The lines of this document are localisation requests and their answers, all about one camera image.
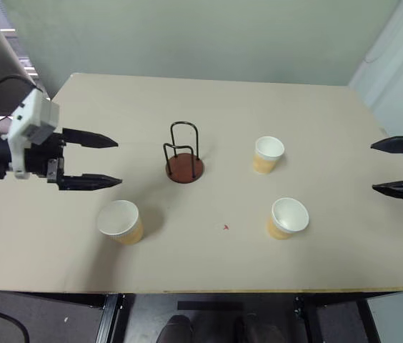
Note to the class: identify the black table frame leg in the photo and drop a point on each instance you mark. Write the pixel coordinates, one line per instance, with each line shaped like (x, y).
(330, 318)
(110, 316)

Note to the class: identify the yellow paper cup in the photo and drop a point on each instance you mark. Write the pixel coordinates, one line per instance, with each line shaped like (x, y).
(287, 218)
(124, 223)
(267, 155)

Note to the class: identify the dark rounded shape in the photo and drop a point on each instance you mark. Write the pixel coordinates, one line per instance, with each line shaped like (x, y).
(174, 330)
(258, 330)

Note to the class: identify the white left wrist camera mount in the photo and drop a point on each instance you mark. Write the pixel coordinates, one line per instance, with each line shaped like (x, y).
(31, 114)

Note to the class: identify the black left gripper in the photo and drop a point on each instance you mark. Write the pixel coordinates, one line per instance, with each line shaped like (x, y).
(40, 160)

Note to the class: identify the white floor panel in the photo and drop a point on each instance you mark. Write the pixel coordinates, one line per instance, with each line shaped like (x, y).
(401, 318)

